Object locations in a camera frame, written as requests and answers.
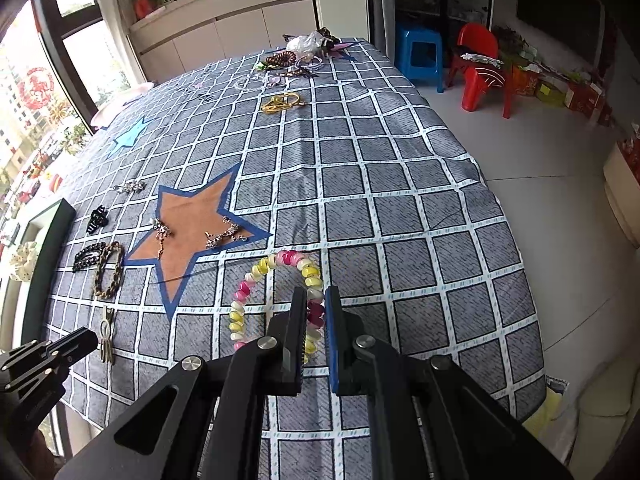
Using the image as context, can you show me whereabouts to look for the brown braided hair band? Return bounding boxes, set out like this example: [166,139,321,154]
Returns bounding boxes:
[92,240,125,302]

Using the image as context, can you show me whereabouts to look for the pile of hair accessories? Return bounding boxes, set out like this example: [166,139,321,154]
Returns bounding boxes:
[254,26,362,82]

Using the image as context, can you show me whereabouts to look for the dark green storage box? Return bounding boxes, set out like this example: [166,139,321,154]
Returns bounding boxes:
[0,198,77,343]

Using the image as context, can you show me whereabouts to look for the yellow cloth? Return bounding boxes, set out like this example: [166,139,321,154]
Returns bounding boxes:
[521,385,567,442]

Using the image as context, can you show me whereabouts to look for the pink round tray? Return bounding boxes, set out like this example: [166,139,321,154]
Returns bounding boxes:
[89,82,154,134]

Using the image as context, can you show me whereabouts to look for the white plastic bag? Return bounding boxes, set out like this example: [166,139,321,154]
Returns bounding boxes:
[285,31,327,57]

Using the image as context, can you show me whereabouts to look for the white low cabinet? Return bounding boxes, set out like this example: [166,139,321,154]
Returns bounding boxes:
[127,0,321,83]

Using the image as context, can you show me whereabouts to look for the white polka dot scrunchie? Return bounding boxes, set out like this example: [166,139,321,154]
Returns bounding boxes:
[9,240,39,282]

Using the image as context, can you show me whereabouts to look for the blue plastic stool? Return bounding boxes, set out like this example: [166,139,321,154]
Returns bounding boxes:
[395,21,446,94]

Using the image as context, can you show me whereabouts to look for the brown spiral hair tie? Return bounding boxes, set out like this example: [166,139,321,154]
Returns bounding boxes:
[264,49,297,69]

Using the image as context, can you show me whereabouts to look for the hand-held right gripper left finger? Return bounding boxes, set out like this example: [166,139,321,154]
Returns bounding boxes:
[54,287,307,480]

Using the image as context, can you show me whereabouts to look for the red paper window decal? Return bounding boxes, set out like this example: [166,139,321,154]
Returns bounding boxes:
[19,66,56,108]

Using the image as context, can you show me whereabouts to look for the black hair claw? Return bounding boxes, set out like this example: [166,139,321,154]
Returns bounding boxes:
[84,204,112,234]

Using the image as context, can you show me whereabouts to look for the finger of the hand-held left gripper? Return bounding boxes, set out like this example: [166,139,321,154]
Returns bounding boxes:
[0,329,99,367]
[0,362,68,395]

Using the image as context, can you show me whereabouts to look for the pink yellow spiral hair tie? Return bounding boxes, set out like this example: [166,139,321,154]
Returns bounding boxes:
[229,249,326,366]

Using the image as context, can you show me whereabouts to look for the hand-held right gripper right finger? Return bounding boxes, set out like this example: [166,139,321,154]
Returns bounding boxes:
[325,285,573,480]

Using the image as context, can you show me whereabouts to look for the clear plastic bracelet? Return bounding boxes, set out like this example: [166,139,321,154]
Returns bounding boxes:
[232,73,267,92]

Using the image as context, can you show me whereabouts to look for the grey plaid bed sheet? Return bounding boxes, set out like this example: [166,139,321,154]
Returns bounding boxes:
[42,36,547,480]

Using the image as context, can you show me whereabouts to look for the black rhinestone hair clip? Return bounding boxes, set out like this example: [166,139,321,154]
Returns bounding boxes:
[72,242,106,274]

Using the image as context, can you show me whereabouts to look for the yellow hair ties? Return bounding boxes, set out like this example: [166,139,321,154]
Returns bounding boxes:
[260,92,306,115]

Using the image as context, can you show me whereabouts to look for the pile of colourful boxes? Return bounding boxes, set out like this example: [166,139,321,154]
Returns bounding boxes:
[510,62,615,127]

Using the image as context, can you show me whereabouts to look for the white round container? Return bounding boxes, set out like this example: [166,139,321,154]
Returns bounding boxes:
[602,139,640,249]

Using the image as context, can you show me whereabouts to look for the red plastic chair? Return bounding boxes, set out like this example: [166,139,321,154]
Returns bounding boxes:
[445,22,517,120]

